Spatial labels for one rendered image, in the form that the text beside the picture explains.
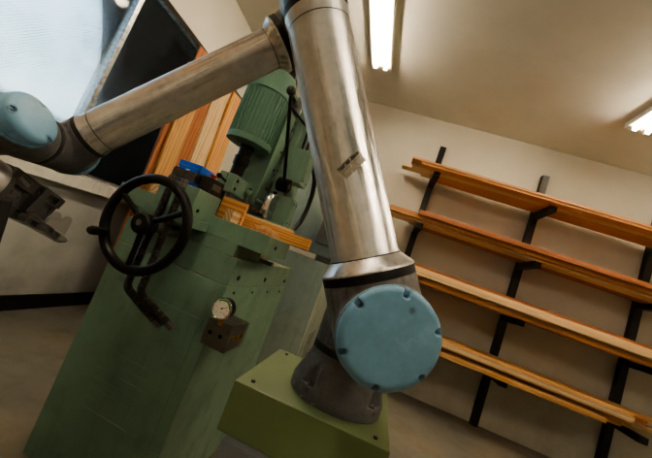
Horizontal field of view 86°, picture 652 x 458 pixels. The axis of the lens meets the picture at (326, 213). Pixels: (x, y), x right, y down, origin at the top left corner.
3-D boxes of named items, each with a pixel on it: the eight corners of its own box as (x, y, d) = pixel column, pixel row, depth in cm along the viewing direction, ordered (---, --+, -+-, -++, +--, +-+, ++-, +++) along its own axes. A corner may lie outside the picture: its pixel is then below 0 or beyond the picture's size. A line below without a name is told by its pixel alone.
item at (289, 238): (163, 197, 136) (167, 187, 136) (166, 198, 138) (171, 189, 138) (307, 250, 120) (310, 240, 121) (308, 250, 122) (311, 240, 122)
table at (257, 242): (90, 189, 113) (99, 172, 113) (153, 210, 142) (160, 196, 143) (251, 251, 97) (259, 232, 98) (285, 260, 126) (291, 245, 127)
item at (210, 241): (133, 216, 118) (138, 206, 119) (172, 227, 139) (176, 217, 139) (233, 256, 108) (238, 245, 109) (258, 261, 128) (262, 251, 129)
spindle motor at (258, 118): (216, 131, 128) (248, 57, 132) (238, 149, 145) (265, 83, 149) (258, 143, 124) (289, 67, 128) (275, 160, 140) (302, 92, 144)
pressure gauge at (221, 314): (205, 321, 99) (216, 293, 100) (211, 319, 103) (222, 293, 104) (223, 330, 97) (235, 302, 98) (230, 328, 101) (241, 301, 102)
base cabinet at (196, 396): (18, 451, 108) (114, 239, 118) (146, 396, 164) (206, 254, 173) (129, 530, 97) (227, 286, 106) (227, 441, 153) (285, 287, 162)
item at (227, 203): (189, 207, 125) (198, 186, 126) (191, 208, 126) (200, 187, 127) (239, 225, 120) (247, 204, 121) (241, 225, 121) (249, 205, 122)
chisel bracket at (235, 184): (211, 190, 128) (220, 169, 129) (229, 199, 141) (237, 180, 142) (229, 196, 126) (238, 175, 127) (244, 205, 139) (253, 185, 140)
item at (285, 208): (264, 219, 143) (275, 192, 144) (270, 222, 150) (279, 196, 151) (283, 226, 140) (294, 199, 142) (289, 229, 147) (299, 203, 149)
